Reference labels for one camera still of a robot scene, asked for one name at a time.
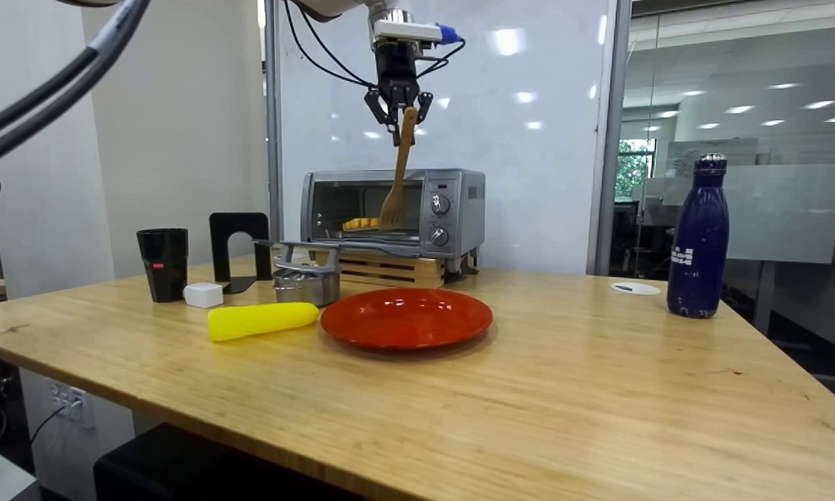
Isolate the red plate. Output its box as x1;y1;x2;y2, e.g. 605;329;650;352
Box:
321;286;496;354

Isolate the black plastic tumbler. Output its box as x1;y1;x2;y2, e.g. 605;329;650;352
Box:
133;226;192;306

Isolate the white bread slice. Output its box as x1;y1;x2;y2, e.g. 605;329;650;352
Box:
339;215;389;236

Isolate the wooden slotted spatula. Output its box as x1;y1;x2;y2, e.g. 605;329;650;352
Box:
377;104;421;232

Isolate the thick grey cable conduit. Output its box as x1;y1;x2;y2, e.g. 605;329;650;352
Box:
0;0;154;175

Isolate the small steel pot with lid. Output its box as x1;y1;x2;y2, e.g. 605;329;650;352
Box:
270;261;343;310

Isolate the framed whiteboard panel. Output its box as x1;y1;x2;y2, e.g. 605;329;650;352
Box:
265;0;636;278

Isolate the dark blue water bottle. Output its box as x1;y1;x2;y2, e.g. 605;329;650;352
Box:
665;153;732;322

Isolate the black metal bookend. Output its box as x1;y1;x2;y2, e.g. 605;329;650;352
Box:
206;213;277;297

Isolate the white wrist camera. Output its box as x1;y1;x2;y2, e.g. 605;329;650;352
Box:
371;20;469;47

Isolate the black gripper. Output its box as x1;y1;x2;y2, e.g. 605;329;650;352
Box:
361;36;437;150

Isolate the white wall power outlet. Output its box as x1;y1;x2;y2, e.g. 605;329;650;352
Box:
53;386;92;430

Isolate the wooden slatted crate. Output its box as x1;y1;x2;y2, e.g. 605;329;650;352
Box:
313;249;483;289

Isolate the small white block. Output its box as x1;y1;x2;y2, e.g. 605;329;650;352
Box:
182;281;228;313

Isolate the yellow toy corn cob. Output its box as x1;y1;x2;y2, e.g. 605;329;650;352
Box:
203;302;323;345

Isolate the glass oven door with handle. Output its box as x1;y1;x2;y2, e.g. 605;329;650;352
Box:
252;236;442;281

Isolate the white table cable grommet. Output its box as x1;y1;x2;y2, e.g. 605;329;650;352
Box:
609;278;663;302

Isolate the silver toaster oven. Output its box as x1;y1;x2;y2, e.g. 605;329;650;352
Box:
297;164;488;261

